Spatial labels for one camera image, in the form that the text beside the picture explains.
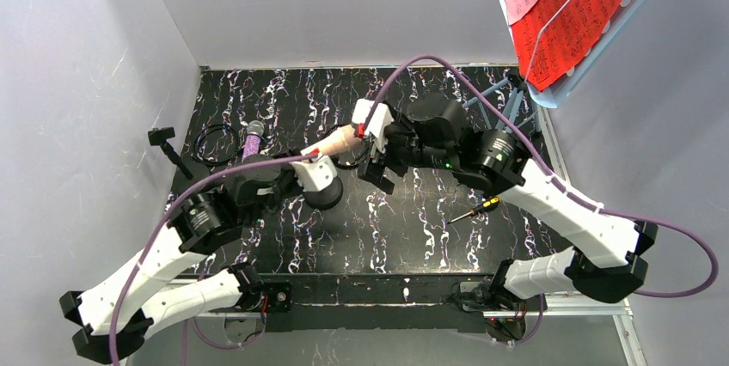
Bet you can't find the purple glitter microphone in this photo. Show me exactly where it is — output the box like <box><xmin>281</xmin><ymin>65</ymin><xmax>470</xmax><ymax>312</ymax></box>
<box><xmin>242</xmin><ymin>120</ymin><xmax>266</xmax><ymax>159</ymax></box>

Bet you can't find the beige pink microphone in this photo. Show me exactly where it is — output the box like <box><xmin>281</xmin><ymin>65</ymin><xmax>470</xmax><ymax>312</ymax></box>
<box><xmin>315</xmin><ymin>125</ymin><xmax>363</xmax><ymax>156</ymax></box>

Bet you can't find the black round mic stand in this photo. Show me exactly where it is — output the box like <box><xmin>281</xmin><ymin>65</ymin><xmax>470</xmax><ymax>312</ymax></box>
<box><xmin>303</xmin><ymin>176</ymin><xmax>344</xmax><ymax>210</ymax></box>
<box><xmin>147</xmin><ymin>127</ymin><xmax>194</xmax><ymax>180</ymax></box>

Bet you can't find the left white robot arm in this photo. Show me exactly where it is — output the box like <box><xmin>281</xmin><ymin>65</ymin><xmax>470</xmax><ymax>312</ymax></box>
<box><xmin>59</xmin><ymin>154</ymin><xmax>320</xmax><ymax>365</ymax></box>

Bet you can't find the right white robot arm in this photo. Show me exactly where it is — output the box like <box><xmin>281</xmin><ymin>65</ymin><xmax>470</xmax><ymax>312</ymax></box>
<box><xmin>352</xmin><ymin>94</ymin><xmax>657</xmax><ymax>307</ymax></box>

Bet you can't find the black yellow screwdriver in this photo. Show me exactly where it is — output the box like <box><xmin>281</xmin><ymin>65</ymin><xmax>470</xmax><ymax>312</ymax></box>
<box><xmin>447</xmin><ymin>197</ymin><xmax>501</xmax><ymax>224</ymax></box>

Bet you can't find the red sheet music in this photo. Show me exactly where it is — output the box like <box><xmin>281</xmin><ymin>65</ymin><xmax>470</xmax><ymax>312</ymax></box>
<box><xmin>510</xmin><ymin>0</ymin><xmax>623</xmax><ymax>92</ymax></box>

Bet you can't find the light blue music stand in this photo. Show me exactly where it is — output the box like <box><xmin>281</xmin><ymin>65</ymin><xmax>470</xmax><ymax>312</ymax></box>
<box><xmin>461</xmin><ymin>0</ymin><xmax>680</xmax><ymax>137</ymax></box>

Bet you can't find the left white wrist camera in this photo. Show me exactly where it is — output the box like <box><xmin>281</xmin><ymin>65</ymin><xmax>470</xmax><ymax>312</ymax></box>
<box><xmin>291</xmin><ymin>149</ymin><xmax>337</xmax><ymax>192</ymax></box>

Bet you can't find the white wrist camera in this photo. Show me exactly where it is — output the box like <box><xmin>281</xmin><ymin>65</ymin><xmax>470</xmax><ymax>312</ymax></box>
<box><xmin>291</xmin><ymin>149</ymin><xmax>337</xmax><ymax>192</ymax></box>
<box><xmin>351</xmin><ymin>99</ymin><xmax>394</xmax><ymax>154</ymax></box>

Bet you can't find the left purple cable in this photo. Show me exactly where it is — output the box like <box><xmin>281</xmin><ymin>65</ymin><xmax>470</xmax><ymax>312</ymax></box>
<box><xmin>107</xmin><ymin>149</ymin><xmax>320</xmax><ymax>366</ymax></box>

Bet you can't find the purple cable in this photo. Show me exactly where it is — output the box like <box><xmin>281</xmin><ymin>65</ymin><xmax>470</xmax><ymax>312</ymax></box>
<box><xmin>107</xmin><ymin>149</ymin><xmax>320</xmax><ymax>366</ymax></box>
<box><xmin>364</xmin><ymin>54</ymin><xmax>720</xmax><ymax>300</ymax></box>

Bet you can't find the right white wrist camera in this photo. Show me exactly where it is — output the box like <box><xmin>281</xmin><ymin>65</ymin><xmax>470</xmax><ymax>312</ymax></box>
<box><xmin>351</xmin><ymin>99</ymin><xmax>394</xmax><ymax>154</ymax></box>

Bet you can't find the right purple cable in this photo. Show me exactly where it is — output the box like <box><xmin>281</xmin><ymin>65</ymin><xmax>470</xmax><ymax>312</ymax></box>
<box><xmin>364</xmin><ymin>54</ymin><xmax>720</xmax><ymax>300</ymax></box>

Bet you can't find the coiled black cable left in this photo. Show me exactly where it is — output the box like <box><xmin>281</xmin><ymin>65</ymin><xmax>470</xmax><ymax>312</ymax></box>
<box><xmin>192</xmin><ymin>123</ymin><xmax>243</xmax><ymax>168</ymax></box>

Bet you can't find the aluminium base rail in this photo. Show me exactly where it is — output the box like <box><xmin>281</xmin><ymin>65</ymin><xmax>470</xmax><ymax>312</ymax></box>
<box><xmin>127</xmin><ymin>275</ymin><xmax>634</xmax><ymax>347</ymax></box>

